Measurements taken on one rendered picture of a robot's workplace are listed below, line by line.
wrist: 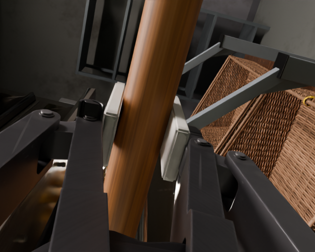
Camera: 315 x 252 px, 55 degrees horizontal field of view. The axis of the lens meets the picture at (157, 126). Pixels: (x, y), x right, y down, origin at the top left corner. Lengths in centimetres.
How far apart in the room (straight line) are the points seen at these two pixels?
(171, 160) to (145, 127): 3
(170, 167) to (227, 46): 91
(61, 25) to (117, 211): 370
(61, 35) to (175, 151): 374
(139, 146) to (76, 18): 365
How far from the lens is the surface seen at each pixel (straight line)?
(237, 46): 106
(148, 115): 17
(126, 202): 20
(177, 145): 15
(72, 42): 385
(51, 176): 99
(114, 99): 17
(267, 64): 161
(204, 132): 173
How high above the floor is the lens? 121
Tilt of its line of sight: 7 degrees down
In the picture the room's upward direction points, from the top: 77 degrees counter-clockwise
